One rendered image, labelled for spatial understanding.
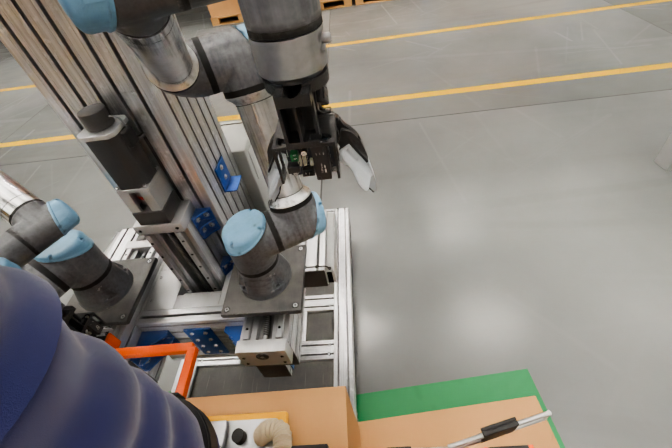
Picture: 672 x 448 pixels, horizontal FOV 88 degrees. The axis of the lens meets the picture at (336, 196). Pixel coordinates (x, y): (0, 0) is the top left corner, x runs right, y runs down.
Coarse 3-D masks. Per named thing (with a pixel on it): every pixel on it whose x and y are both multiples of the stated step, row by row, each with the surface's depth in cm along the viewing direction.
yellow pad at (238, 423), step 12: (216, 420) 81; (228, 420) 81; (240, 420) 80; (252, 420) 80; (264, 420) 80; (228, 432) 79; (240, 432) 76; (252, 432) 78; (228, 444) 77; (240, 444) 76; (252, 444) 76
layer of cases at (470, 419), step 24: (456, 408) 114; (480, 408) 113; (504, 408) 112; (528, 408) 111; (360, 432) 112; (384, 432) 112; (408, 432) 111; (432, 432) 110; (456, 432) 109; (480, 432) 108; (528, 432) 107; (552, 432) 106
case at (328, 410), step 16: (192, 400) 88; (208, 400) 88; (224, 400) 87; (240, 400) 87; (256, 400) 86; (272, 400) 86; (288, 400) 85; (304, 400) 85; (320, 400) 84; (336, 400) 84; (288, 416) 83; (304, 416) 82; (320, 416) 82; (336, 416) 81; (352, 416) 94; (304, 432) 80; (320, 432) 80; (336, 432) 79; (352, 432) 89
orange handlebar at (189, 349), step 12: (120, 348) 85; (132, 348) 84; (144, 348) 84; (156, 348) 83; (168, 348) 83; (180, 348) 82; (192, 348) 82; (192, 360) 80; (192, 372) 80; (180, 384) 76
